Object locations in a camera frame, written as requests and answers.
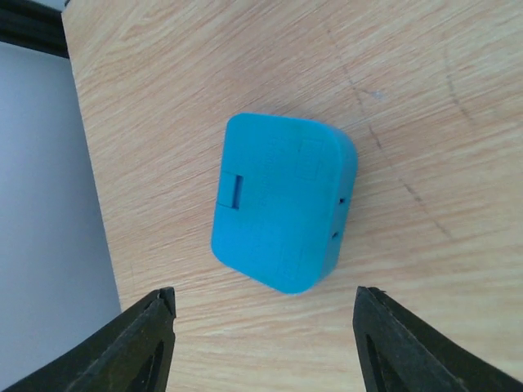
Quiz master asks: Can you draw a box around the black metal cage frame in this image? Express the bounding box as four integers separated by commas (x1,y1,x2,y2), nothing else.
1,1,69,59

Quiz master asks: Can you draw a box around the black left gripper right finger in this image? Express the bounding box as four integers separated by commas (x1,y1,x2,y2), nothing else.
352,286,522,391

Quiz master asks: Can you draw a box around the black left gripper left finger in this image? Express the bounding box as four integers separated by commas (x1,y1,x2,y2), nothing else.
6,287,176,391

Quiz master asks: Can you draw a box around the blue plug adapter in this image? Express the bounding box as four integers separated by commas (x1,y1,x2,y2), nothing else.
211,113,358,294

